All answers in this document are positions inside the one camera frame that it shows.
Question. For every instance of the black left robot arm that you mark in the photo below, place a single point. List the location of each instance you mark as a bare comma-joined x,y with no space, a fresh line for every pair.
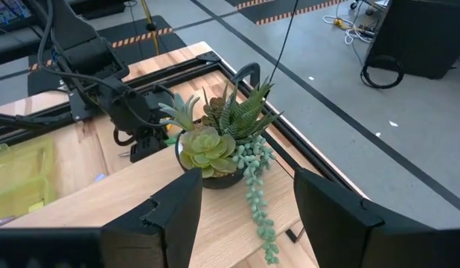
85,56

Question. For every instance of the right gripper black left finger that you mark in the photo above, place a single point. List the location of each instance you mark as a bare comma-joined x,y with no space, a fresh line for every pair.
170,223

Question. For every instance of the backlit keyboard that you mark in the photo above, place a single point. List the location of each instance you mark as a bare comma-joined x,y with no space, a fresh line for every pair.
8,13

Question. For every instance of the yellow-green translucent bin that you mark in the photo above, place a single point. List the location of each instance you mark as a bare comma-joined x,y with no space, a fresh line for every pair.
21,178

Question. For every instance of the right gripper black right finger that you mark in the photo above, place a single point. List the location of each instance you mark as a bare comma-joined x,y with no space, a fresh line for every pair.
338,223

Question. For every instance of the black clamp hook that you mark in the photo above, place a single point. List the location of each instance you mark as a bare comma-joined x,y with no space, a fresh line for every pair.
248,70

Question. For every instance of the yellow pole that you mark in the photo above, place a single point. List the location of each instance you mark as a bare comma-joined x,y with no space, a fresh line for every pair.
150,22

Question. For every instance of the artificial succulents in black pot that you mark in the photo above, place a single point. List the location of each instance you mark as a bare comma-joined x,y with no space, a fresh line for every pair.
211,149

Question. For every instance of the hazard-striped black floor mat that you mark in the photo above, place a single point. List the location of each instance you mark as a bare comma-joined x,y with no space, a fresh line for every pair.
289,9
140,37

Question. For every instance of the black cabinet box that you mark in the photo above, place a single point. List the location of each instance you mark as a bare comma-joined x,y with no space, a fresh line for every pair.
420,37

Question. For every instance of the wooden shelf with black legs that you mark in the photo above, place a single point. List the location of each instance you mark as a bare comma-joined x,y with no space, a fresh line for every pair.
122,193

